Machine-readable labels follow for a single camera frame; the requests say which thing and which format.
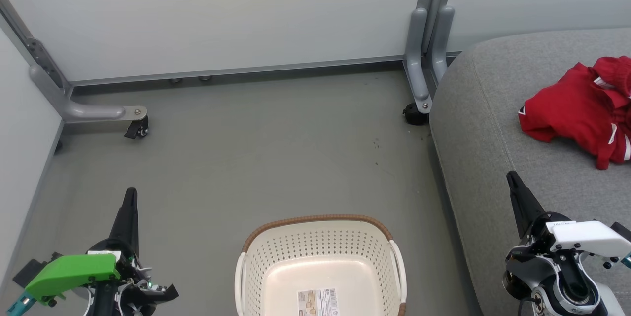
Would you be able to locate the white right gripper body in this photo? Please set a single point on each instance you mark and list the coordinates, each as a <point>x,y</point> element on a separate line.
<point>586,237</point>

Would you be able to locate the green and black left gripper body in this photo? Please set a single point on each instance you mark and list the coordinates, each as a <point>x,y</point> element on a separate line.
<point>69,271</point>

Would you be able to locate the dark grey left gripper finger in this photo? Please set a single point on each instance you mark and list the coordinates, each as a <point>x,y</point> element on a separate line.
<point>160,294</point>
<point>127,227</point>

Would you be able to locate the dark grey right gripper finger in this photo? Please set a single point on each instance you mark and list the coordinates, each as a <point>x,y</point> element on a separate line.
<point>525,207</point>

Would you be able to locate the red and white jersey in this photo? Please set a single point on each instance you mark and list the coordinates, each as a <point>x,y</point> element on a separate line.
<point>567,104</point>

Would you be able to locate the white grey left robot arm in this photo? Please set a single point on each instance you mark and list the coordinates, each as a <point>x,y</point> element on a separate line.
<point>106,303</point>

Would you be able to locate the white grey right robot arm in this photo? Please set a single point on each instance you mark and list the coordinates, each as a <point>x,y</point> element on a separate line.
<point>567,301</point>

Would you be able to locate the printed basket label sticker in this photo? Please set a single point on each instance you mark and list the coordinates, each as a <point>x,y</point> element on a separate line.
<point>318,302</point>

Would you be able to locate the cream perforated laundry basket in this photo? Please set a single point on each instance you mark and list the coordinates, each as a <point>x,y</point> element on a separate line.
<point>320,257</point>

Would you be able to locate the grey fabric sofa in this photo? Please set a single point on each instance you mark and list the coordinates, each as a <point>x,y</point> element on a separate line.
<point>493,148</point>

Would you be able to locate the black caster wheel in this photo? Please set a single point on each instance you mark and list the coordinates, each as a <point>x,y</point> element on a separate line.
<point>415,115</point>
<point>137,128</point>

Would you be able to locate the curved grey partition foot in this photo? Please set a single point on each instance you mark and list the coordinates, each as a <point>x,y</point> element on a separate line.
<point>88,111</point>

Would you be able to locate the straight grey partition foot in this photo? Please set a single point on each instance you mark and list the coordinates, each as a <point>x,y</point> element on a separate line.
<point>419,59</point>

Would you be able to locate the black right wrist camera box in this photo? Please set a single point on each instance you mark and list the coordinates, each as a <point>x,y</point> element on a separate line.
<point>623,231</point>

